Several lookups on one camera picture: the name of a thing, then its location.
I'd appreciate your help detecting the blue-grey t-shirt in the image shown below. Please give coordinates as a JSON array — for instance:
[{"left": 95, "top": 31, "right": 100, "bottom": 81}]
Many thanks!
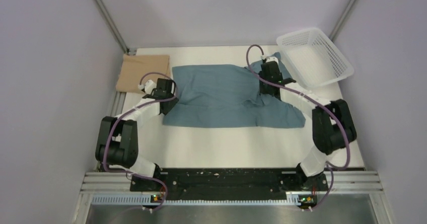
[{"left": 163, "top": 64, "right": 306, "bottom": 128}]

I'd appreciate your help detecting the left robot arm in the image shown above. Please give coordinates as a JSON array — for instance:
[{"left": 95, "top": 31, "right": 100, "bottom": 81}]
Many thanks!
[{"left": 95, "top": 78, "right": 178, "bottom": 192}]

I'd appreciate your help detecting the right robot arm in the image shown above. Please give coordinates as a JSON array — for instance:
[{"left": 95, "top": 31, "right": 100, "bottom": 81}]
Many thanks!
[{"left": 258, "top": 59, "right": 357, "bottom": 190}]

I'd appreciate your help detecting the folded tan t-shirt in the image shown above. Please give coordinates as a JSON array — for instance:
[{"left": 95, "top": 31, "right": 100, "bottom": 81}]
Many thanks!
[{"left": 115, "top": 54, "right": 171, "bottom": 93}]

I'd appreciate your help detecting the white plastic mesh basket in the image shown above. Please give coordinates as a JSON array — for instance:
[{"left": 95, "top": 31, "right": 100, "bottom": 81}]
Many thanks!
[{"left": 276, "top": 28, "right": 354, "bottom": 88}]

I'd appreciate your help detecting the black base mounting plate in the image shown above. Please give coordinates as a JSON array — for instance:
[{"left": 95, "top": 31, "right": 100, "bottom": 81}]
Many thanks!
[{"left": 130, "top": 168, "right": 328, "bottom": 201}]

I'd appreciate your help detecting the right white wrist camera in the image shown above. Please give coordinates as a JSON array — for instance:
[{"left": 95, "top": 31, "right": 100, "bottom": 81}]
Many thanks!
[{"left": 261, "top": 55, "right": 279, "bottom": 64}]

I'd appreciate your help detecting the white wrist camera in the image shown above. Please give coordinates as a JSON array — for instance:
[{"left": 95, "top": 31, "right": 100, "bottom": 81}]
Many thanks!
[
  {"left": 138, "top": 80, "right": 157, "bottom": 95},
  {"left": 261, "top": 55, "right": 279, "bottom": 64}
]

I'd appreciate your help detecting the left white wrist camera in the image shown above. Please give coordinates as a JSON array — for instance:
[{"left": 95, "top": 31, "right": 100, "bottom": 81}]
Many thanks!
[{"left": 138, "top": 80, "right": 157, "bottom": 95}]

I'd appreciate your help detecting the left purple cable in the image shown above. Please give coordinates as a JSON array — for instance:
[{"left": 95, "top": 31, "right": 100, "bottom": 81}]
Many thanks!
[{"left": 101, "top": 72, "right": 179, "bottom": 211}]

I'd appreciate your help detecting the purple cable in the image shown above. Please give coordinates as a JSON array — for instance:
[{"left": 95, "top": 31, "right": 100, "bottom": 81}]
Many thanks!
[
  {"left": 101, "top": 72, "right": 179, "bottom": 211},
  {"left": 246, "top": 44, "right": 351, "bottom": 210}
]

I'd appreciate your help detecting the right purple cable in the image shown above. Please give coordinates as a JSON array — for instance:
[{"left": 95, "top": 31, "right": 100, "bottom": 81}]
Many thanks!
[{"left": 246, "top": 44, "right": 351, "bottom": 210}]

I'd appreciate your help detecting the left side aluminium rail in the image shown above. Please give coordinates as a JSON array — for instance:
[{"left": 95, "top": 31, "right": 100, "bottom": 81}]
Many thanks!
[{"left": 95, "top": 91, "right": 126, "bottom": 172}]

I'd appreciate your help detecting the left rear aluminium post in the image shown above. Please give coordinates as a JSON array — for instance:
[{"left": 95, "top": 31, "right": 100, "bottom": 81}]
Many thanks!
[{"left": 93, "top": 0, "right": 129, "bottom": 54}]

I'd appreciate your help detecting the aluminium post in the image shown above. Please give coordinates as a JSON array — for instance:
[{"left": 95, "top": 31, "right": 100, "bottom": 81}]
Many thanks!
[
  {"left": 329, "top": 0, "right": 359, "bottom": 42},
  {"left": 93, "top": 0, "right": 129, "bottom": 54}
]

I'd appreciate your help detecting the right rear aluminium post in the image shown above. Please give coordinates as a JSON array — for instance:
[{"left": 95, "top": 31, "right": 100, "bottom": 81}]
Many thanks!
[{"left": 329, "top": 0, "right": 359, "bottom": 42}]

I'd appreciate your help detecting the white cable duct strip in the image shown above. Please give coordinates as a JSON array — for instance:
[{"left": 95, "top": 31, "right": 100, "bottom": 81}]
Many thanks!
[{"left": 92, "top": 194, "right": 315, "bottom": 206}]

